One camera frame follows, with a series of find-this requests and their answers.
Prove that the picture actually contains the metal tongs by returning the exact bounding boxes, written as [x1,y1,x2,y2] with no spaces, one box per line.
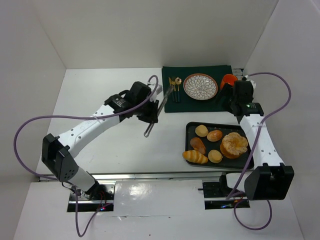
[143,86,174,138]

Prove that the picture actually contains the glazed round sesame bun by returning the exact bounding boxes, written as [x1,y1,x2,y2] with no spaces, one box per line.
[206,129,223,142]

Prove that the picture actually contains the small pale round bun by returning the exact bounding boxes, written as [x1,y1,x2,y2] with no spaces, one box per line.
[195,124,209,138]

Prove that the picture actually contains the brown oblong glazed bread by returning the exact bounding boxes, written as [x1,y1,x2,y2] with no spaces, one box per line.
[190,137,206,155]

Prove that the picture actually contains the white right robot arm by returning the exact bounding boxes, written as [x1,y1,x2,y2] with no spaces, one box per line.
[218,74,295,201]

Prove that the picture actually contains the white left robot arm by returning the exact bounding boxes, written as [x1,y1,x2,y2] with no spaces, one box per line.
[41,81,163,199]

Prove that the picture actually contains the striped croissant bread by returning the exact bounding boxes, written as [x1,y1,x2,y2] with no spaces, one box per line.
[182,150,209,165]

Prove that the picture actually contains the orange mug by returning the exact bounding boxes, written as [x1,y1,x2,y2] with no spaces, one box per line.
[220,74,238,94]

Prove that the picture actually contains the floral patterned ceramic plate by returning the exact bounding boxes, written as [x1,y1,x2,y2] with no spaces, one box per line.
[183,73,219,101]

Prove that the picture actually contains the dark green cloth placemat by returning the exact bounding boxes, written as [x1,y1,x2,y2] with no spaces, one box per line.
[161,65,233,113]

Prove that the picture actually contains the black baking tray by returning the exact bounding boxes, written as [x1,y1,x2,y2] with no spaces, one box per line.
[182,122,251,170]

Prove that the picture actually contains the small flat round bun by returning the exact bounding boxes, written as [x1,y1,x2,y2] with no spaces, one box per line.
[208,149,223,164]

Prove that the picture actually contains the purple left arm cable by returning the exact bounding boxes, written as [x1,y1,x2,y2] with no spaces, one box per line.
[13,75,159,238]

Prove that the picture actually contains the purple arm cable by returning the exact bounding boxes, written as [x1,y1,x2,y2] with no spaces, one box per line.
[226,72,292,230]
[13,75,159,238]

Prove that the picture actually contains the gold knife green handle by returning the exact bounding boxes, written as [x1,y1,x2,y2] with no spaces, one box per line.
[168,77,176,103]

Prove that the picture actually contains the gold fork green handle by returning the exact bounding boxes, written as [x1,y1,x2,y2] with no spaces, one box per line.
[171,77,178,103]

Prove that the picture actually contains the gold spoon green handle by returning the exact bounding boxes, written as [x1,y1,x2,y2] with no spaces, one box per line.
[175,77,182,103]

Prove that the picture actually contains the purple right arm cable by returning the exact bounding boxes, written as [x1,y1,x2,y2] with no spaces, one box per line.
[226,72,292,230]

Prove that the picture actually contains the large sugared ring bread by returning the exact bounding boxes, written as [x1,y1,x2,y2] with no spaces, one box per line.
[219,132,249,159]

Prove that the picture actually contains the aluminium rail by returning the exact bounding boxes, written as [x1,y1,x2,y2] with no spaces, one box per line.
[38,171,231,183]

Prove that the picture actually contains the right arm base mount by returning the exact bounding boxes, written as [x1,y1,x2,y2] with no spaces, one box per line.
[197,173,250,210]

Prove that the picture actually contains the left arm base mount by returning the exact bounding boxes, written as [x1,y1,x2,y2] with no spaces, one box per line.
[61,181,116,213]

